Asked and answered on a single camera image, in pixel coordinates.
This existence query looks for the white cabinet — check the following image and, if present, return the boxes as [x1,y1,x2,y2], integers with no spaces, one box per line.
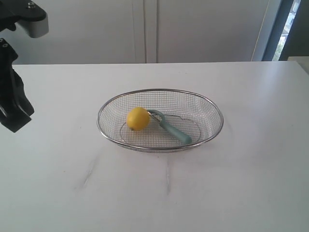
[0,0,280,64]

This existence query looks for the oval wire mesh basket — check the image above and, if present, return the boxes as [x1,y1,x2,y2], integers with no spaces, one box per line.
[97,88,224,153]

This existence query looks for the dark window frame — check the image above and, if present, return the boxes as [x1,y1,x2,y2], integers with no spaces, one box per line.
[262,0,309,61]

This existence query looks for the yellow lemon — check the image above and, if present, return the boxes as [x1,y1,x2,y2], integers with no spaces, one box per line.
[126,107,150,131]

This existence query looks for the teal handled peeler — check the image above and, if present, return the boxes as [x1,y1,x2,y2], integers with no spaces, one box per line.
[147,110,192,145]

